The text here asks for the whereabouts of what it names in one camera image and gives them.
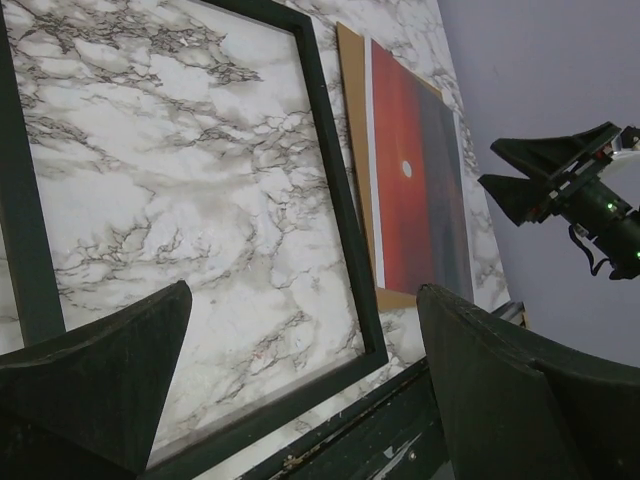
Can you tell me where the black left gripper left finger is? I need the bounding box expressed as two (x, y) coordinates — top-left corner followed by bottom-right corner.
(1, 281), (192, 479)

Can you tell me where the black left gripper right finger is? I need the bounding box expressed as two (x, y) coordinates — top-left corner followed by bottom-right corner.
(417, 285), (639, 479)

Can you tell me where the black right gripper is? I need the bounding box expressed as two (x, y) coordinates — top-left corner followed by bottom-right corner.
(479, 122), (639, 279)

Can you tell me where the wooden picture frame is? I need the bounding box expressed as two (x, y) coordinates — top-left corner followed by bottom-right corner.
(1, 1), (388, 479)

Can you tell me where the red sunset photo print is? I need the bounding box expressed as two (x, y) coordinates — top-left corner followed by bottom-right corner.
(365, 40), (474, 300)

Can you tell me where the brown cardboard backing board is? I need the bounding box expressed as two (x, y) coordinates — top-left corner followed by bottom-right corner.
(336, 21), (445, 312)

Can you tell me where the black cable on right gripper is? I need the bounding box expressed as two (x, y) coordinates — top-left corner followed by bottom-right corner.
(568, 224), (612, 276)

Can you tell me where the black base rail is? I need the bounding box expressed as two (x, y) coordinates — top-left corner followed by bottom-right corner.
(142, 299), (529, 480)

